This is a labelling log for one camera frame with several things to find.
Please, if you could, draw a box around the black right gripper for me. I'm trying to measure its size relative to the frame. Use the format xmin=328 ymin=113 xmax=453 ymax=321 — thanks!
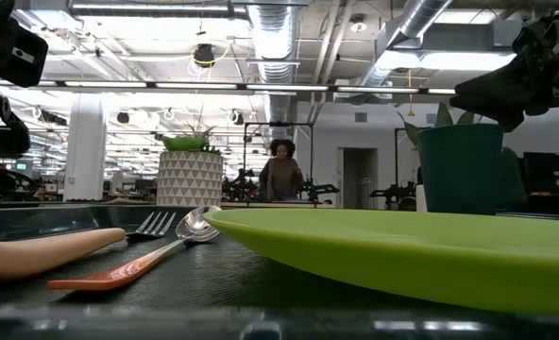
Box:
xmin=449 ymin=0 xmax=559 ymax=134

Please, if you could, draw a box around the dark teal plastic cup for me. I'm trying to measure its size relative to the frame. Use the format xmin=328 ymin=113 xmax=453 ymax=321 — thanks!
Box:
xmin=416 ymin=123 xmax=505 ymax=216

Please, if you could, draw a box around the lime green plate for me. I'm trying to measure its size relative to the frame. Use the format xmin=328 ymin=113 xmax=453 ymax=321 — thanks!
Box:
xmin=202 ymin=208 xmax=559 ymax=316

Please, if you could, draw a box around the metal spoon orange handle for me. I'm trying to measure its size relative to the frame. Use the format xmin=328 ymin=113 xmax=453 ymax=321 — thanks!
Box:
xmin=46 ymin=205 xmax=223 ymax=292

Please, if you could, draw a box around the metal fork peach handle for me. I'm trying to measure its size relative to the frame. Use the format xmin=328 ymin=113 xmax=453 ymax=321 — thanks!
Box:
xmin=0 ymin=211 xmax=178 ymax=283

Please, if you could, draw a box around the dark green plastic tray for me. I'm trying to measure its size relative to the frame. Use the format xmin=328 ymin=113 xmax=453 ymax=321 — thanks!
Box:
xmin=0 ymin=203 xmax=559 ymax=340

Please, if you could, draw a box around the green snake plant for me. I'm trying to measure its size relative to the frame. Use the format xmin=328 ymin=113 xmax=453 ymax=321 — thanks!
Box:
xmin=398 ymin=102 xmax=478 ymax=148

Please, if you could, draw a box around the black monitor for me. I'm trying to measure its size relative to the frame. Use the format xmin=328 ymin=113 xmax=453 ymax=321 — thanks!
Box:
xmin=523 ymin=151 xmax=559 ymax=195

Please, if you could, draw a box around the grey door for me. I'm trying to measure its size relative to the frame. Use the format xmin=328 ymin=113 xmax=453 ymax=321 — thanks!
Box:
xmin=338 ymin=147 xmax=379 ymax=209

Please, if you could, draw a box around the black ceiling speaker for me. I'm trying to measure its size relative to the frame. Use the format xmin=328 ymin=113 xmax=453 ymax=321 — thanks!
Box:
xmin=193 ymin=42 xmax=216 ymax=69

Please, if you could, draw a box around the green succulent plant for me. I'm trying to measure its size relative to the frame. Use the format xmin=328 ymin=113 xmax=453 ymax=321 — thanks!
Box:
xmin=161 ymin=120 xmax=222 ymax=155

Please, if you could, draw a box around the white triangle-pattern planter pot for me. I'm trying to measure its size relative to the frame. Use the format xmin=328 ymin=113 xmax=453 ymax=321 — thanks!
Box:
xmin=156 ymin=150 xmax=225 ymax=208

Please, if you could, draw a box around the white building pillar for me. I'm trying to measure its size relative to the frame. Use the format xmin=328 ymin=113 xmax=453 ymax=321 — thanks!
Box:
xmin=63 ymin=93 xmax=108 ymax=203

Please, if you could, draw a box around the silver round ventilation duct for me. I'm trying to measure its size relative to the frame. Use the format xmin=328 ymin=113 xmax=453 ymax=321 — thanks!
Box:
xmin=246 ymin=0 xmax=305 ymax=143
xmin=354 ymin=0 xmax=455 ymax=89

